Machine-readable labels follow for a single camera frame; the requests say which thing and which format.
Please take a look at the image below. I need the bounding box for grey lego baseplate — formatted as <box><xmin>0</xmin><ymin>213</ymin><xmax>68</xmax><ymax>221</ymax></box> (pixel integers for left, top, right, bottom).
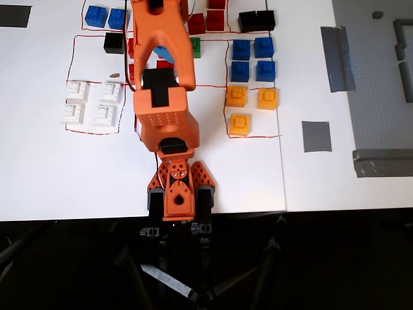
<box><xmin>332</xmin><ymin>0</ymin><xmax>413</xmax><ymax>152</ymax></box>

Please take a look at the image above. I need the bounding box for black tripod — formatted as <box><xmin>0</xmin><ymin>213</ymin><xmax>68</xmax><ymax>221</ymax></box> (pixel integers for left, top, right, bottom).
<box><xmin>111</xmin><ymin>212</ymin><xmax>291</xmax><ymax>310</ymax></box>

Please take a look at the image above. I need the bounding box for grey lego brick wall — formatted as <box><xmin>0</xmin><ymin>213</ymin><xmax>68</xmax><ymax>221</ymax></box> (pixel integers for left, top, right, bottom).
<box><xmin>398</xmin><ymin>61</ymin><xmax>413</xmax><ymax>104</ymax></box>
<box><xmin>392</xmin><ymin>18</ymin><xmax>413</xmax><ymax>61</ymax></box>

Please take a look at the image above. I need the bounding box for grey tape square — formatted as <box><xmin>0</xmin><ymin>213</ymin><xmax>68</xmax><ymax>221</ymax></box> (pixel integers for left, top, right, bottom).
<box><xmin>301</xmin><ymin>121</ymin><xmax>333</xmax><ymax>153</ymax></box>

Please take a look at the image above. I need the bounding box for white stacked lego block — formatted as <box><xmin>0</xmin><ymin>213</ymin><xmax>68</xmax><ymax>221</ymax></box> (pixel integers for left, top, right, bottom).
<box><xmin>92</xmin><ymin>103</ymin><xmax>117</xmax><ymax>127</ymax></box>
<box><xmin>61</xmin><ymin>102</ymin><xmax>87</xmax><ymax>125</ymax></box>
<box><xmin>66</xmin><ymin>80</ymin><xmax>91</xmax><ymax>104</ymax></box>
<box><xmin>98</xmin><ymin>81</ymin><xmax>124</xmax><ymax>104</ymax></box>

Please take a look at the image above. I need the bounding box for yellow stacked lego block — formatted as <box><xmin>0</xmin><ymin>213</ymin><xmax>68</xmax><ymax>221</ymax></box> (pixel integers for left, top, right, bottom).
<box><xmin>257</xmin><ymin>88</ymin><xmax>279</xmax><ymax>110</ymax></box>
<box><xmin>229</xmin><ymin>113</ymin><xmax>252</xmax><ymax>136</ymax></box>
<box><xmin>225</xmin><ymin>86</ymin><xmax>248</xmax><ymax>108</ymax></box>

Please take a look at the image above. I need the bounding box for green stacked lego block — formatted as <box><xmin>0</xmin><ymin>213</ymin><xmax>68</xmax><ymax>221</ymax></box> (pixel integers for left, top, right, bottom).
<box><xmin>190</xmin><ymin>37</ymin><xmax>202</xmax><ymax>59</ymax></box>

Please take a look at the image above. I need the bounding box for blue stacked lego block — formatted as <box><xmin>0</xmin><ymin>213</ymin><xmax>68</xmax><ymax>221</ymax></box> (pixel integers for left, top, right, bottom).
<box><xmin>85</xmin><ymin>5</ymin><xmax>109</xmax><ymax>30</ymax></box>
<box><xmin>108</xmin><ymin>8</ymin><xmax>131</xmax><ymax>30</ymax></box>
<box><xmin>231</xmin><ymin>39</ymin><xmax>252</xmax><ymax>61</ymax></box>
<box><xmin>254</xmin><ymin>37</ymin><xmax>275</xmax><ymax>59</ymax></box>
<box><xmin>256</xmin><ymin>60</ymin><xmax>277</xmax><ymax>82</ymax></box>
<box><xmin>230</xmin><ymin>60</ymin><xmax>251</xmax><ymax>83</ymax></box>

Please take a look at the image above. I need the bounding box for grey black table clamp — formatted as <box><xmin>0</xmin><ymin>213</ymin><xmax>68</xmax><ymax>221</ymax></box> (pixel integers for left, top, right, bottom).
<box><xmin>190</xmin><ymin>185</ymin><xmax>216</xmax><ymax>243</ymax></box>
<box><xmin>139</xmin><ymin>189</ymin><xmax>167</xmax><ymax>240</ymax></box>

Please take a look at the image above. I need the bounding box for grey tape wrap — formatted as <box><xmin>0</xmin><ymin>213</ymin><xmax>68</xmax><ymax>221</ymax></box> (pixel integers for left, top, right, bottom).
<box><xmin>140</xmin><ymin>263</ymin><xmax>194</xmax><ymax>300</ymax></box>

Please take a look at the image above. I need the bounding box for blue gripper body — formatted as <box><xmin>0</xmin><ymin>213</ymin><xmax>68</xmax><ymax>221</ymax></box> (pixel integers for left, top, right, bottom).
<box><xmin>153</xmin><ymin>45</ymin><xmax>177</xmax><ymax>64</ymax></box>

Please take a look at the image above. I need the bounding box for white red servo cable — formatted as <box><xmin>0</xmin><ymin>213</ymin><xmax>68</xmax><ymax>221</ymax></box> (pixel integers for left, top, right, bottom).
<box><xmin>123</xmin><ymin>0</ymin><xmax>138</xmax><ymax>94</ymax></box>

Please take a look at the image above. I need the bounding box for black lego block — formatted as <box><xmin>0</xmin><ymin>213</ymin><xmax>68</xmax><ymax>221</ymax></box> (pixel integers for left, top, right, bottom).
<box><xmin>237</xmin><ymin>11</ymin><xmax>258</xmax><ymax>33</ymax></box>
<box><xmin>103</xmin><ymin>32</ymin><xmax>126</xmax><ymax>55</ymax></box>
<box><xmin>256</xmin><ymin>10</ymin><xmax>277</xmax><ymax>32</ymax></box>

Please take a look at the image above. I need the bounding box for dark grey tape rectangle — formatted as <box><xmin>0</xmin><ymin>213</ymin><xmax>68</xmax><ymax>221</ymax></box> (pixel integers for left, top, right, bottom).
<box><xmin>0</xmin><ymin>5</ymin><xmax>32</xmax><ymax>28</ymax></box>

